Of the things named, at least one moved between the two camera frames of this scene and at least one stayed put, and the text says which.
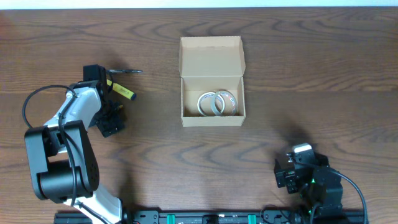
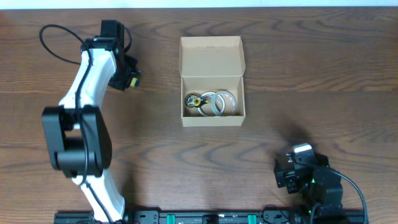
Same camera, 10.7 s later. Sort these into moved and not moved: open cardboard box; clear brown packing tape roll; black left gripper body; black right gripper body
Moved: black left gripper body
Not moved: black right gripper body; open cardboard box; clear brown packing tape roll
